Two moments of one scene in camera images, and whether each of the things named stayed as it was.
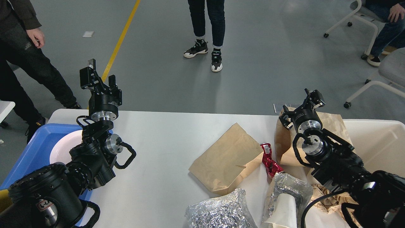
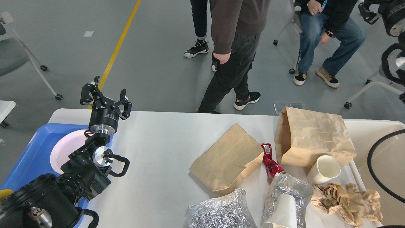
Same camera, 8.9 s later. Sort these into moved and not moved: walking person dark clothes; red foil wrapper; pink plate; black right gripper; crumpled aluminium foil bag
Moved: black right gripper; walking person dark clothes
Not moved: crumpled aluminium foil bag; red foil wrapper; pink plate
